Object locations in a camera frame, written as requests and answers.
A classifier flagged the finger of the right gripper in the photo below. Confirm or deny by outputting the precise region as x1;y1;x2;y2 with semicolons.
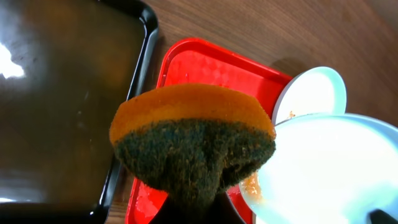
370;210;398;224

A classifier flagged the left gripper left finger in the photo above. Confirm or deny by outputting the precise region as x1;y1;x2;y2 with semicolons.
149;197;187;224

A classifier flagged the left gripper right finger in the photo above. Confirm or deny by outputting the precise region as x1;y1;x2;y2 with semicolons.
211;193;245;224

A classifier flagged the white plate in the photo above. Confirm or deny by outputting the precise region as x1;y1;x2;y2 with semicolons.
272;67;347;124
239;114;397;223

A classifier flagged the orange green sponge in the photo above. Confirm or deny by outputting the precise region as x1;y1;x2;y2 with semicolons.
109;83;276;210

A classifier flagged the white plate top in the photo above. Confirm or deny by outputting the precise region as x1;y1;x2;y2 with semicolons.
272;67;347;124

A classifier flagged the red serving tray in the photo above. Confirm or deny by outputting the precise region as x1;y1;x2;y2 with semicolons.
125;38;292;224

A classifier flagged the black water tray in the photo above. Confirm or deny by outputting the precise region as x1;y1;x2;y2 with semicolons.
1;0;159;223

